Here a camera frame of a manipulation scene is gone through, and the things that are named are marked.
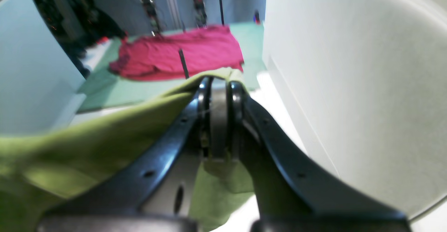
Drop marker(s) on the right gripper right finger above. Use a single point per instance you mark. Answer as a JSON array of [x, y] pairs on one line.
[[294, 193]]

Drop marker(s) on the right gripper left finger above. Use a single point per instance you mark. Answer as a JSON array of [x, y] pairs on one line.
[[153, 194]]

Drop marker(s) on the green t-shirt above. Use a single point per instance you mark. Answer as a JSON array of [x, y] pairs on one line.
[[40, 172]]

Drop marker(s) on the red cloth on table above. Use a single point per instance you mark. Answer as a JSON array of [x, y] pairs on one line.
[[157, 58]]

